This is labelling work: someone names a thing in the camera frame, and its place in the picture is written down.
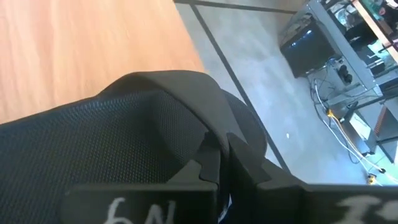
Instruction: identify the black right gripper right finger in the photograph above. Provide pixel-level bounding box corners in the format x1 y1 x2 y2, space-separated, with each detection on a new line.
226 132 398 224

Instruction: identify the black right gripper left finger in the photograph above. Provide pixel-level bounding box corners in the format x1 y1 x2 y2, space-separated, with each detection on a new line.
61 131 222 224

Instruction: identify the black slide sandal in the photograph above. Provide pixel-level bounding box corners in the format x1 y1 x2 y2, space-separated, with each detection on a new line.
0 70 268 224

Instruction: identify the black computer tower with lights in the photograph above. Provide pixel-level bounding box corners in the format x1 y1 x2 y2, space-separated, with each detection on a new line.
279 17 340 78

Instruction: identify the person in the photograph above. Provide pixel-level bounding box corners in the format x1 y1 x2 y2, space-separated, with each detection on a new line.
376 0 398 32

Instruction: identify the white floor cable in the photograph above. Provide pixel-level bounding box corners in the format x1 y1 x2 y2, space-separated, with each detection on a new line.
313 79 398 184

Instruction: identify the yellow floor cable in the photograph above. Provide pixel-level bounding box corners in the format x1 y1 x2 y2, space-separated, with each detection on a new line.
326 108 379 186

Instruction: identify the wooden workbench with metal frame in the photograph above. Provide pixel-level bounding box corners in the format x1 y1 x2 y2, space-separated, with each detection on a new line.
306 0 398 100

